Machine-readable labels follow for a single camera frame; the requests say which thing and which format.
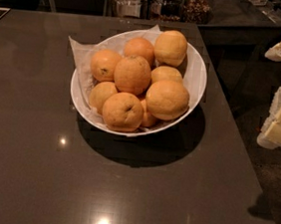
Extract large orange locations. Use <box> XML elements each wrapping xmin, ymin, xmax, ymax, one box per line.
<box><xmin>145</xmin><ymin>80</ymin><xmax>190</xmax><ymax>120</ymax></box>

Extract white ceramic bowl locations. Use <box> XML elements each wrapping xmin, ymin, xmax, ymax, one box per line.
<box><xmin>65</xmin><ymin>21</ymin><xmax>212</xmax><ymax>145</ymax></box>

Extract dark side counter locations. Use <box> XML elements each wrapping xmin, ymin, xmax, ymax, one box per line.
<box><xmin>198</xmin><ymin>0</ymin><xmax>281</xmax><ymax>46</ymax></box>

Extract glass jar red contents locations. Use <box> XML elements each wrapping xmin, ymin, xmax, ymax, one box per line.
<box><xmin>182</xmin><ymin>0</ymin><xmax>213</xmax><ymax>25</ymax></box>

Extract orange top right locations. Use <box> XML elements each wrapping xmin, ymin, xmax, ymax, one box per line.
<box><xmin>154</xmin><ymin>30</ymin><xmax>188</xmax><ymax>67</ymax></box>

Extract orange middle right small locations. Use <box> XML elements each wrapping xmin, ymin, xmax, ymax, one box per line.
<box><xmin>151</xmin><ymin>66</ymin><xmax>183</xmax><ymax>84</ymax></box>

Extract glass jar dark contents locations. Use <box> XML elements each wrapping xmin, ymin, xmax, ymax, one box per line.
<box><xmin>148</xmin><ymin>0</ymin><xmax>183</xmax><ymax>22</ymax></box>

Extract small hidden orange bottom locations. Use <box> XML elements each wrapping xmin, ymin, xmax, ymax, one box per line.
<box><xmin>140</xmin><ymin>99</ymin><xmax>157</xmax><ymax>127</ymax></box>

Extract orange top middle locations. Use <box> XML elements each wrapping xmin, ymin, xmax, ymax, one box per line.
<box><xmin>123</xmin><ymin>37</ymin><xmax>155</xmax><ymax>66</ymax></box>

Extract orange centre top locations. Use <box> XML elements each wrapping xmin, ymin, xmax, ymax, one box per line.
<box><xmin>114</xmin><ymin>55</ymin><xmax>151</xmax><ymax>96</ymax></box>

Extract orange front bottom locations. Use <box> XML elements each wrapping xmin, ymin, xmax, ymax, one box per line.
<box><xmin>102</xmin><ymin>92</ymin><xmax>143</xmax><ymax>132</ymax></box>

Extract glass jar white contents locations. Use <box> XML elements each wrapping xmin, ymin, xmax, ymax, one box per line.
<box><xmin>112</xmin><ymin>0</ymin><xmax>145</xmax><ymax>19</ymax></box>

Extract orange left with spot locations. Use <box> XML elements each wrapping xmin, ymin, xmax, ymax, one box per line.
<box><xmin>90</xmin><ymin>49</ymin><xmax>123</xmax><ymax>82</ymax></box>

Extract orange lower left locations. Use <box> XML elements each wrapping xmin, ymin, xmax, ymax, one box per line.
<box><xmin>89</xmin><ymin>82</ymin><xmax>118</xmax><ymax>114</ymax></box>

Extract white paper liner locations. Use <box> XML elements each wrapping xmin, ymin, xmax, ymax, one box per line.
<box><xmin>69</xmin><ymin>26</ymin><xmax>161</xmax><ymax>132</ymax></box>

